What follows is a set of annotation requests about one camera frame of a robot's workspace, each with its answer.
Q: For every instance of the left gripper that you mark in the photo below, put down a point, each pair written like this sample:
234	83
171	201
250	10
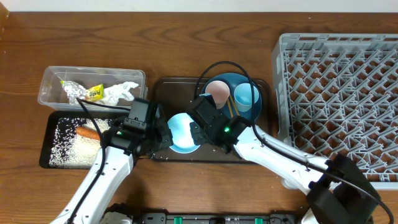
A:
168	139

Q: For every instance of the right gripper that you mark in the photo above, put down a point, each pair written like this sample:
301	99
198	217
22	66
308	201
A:
199	137

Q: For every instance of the light blue bowl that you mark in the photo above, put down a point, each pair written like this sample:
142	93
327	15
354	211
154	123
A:
179	125

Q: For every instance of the wooden chopstick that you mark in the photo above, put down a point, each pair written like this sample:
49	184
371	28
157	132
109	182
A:
230	109
233	105

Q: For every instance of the pink cup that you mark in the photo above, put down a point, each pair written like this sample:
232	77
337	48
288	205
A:
220	92

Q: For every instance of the white tissue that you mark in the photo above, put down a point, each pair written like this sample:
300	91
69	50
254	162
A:
113	94

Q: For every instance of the orange carrot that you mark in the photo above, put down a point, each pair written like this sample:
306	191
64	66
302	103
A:
87	133

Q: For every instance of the foil and green wrapper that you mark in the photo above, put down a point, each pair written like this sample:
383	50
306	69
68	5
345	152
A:
74	90

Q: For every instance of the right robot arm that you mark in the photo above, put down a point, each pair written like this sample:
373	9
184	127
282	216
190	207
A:
336	190

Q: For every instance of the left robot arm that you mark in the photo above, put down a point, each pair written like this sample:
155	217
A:
110	168

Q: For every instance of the grey dishwasher rack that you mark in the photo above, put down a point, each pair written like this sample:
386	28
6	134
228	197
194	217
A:
337	94

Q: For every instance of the brown serving tray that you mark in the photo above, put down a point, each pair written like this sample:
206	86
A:
175	94

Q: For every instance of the light blue cup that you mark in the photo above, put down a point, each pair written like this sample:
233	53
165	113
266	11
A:
243	97

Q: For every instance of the dark blue plate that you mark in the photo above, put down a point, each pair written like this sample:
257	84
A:
233	80

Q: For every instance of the black plastic tray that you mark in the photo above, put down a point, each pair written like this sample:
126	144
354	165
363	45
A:
103	120

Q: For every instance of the spilled white rice pile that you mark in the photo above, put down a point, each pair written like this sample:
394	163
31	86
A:
70	150

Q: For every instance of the clear plastic bin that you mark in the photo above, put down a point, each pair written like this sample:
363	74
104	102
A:
52	94

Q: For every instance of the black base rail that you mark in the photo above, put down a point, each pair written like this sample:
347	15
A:
163	218

